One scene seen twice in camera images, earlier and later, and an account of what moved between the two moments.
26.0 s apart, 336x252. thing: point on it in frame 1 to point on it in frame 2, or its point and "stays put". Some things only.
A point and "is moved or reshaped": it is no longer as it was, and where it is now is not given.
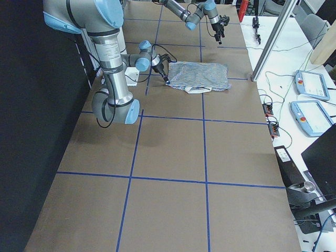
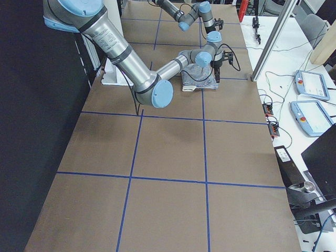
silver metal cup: [309, 186] stays put
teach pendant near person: [312, 84] stays put
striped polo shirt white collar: [198, 77] is moved or reshaped
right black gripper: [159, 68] to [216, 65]
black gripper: [165, 56] to [229, 55]
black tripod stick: [255, 23] stays put
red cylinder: [242, 9] stays put
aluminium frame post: [288, 7] stays put
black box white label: [291, 174] stays put
